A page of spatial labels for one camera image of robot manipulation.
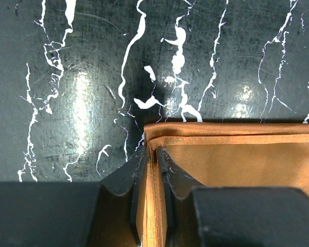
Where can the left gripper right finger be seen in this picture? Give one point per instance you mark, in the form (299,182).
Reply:
(178,185)

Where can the orange cloth napkin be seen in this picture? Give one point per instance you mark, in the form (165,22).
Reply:
(224,155)

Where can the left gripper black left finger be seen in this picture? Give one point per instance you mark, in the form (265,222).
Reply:
(119,211)

